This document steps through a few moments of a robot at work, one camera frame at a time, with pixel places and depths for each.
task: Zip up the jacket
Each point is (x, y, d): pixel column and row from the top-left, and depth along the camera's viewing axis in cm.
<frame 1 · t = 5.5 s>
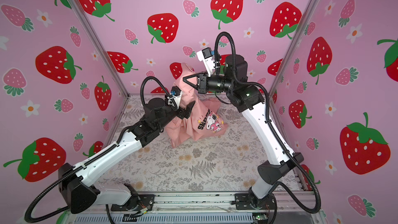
left hand: (186, 96, 70), fingers open
right hand: (181, 80, 55), fingers closed
pink Snoopy hooded jacket: (205, 121, 79), point 24 cm above the table

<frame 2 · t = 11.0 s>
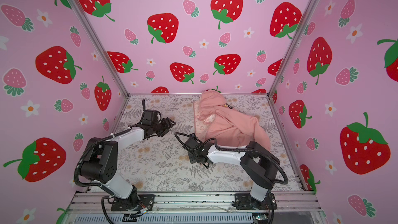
left hand: (174, 124, 94), fingers open
right hand: (191, 154, 87), fingers open
pink Snoopy hooded jacket: (214, 118, 99), point 8 cm above the table

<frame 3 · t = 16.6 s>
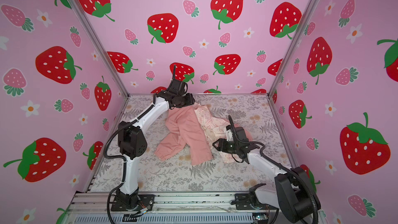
left hand: (192, 100, 93), fingers open
right hand: (214, 144, 85), fingers open
pink Snoopy hooded jacket: (201, 131, 98), point 4 cm above the table

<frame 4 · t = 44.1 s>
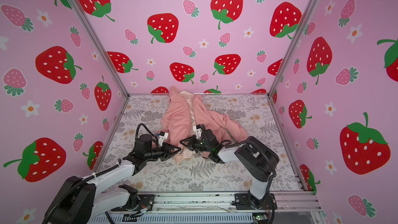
left hand: (180, 150, 79), fingers closed
right hand: (177, 143, 81), fingers closed
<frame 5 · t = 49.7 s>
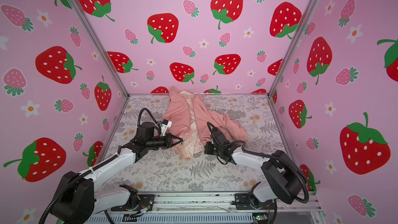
left hand: (181, 140, 79), fingers closed
right hand: (203, 146, 88), fingers closed
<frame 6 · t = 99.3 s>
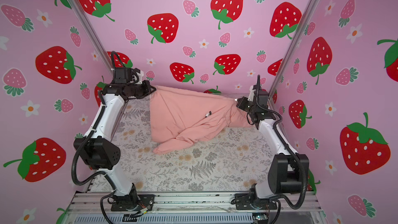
left hand: (155, 87, 82), fingers closed
right hand: (238, 98, 84), fingers closed
pink Snoopy hooded jacket: (179, 117, 90), point 16 cm above the table

